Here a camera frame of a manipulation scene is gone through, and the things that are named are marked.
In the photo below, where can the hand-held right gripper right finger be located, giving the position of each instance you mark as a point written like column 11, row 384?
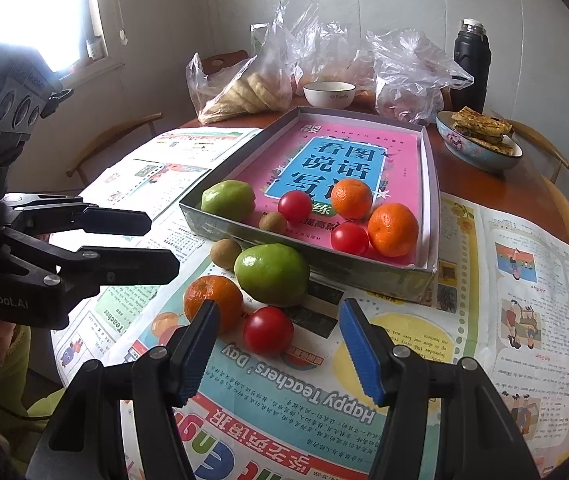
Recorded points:
column 359, row 355

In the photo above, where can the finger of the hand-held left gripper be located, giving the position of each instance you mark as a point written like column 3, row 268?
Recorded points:
column 129, row 266
column 114, row 222

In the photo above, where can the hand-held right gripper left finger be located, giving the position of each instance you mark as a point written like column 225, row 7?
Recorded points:
column 199, row 355

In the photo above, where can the orange mandarin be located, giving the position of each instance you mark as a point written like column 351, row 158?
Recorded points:
column 209, row 300
column 393, row 230
column 352, row 198

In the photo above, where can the red tomato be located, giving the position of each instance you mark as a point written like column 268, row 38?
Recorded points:
column 268, row 332
column 349, row 239
column 294, row 206

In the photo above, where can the grey cardboard box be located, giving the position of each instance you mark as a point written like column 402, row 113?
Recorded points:
column 314, row 270

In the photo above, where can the brown kiwi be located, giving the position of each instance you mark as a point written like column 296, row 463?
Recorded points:
column 273, row 222
column 226, row 253

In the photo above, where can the large green apple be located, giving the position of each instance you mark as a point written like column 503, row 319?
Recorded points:
column 272, row 275

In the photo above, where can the newspaper sheet with film strip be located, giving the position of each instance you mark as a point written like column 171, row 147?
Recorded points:
column 164, row 180

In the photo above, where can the wooden chair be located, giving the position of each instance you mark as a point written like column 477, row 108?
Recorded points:
column 109, row 137
column 559, row 195
column 224, row 62

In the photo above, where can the colourful newspaper front page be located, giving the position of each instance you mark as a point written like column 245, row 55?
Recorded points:
column 289, row 410

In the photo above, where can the small green apple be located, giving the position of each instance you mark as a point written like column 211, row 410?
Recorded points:
column 228, row 200

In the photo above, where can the newspaper sheet with cartoon drawings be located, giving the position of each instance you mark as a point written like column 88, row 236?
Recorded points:
column 524, row 320

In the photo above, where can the small bottle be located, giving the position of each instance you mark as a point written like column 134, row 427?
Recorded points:
column 95, row 47

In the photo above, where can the clear bag of bread rings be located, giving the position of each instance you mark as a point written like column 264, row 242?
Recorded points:
column 249, row 92

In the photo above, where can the pink workbook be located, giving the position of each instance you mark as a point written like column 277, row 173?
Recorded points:
column 344, row 160

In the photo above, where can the blue floral dish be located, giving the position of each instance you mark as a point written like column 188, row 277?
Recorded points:
column 474, row 155

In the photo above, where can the window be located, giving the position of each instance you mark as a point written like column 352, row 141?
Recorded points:
column 34, row 5

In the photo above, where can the white bowl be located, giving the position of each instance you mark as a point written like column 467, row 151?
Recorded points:
column 329, row 96

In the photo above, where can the fried pancake slices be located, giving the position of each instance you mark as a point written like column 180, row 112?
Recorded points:
column 481, row 127

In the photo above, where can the clear plastic bag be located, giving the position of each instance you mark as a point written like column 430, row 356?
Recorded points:
column 414, row 75
column 314, row 45

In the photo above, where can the black thermos bottle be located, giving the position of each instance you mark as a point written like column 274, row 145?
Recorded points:
column 471, row 70

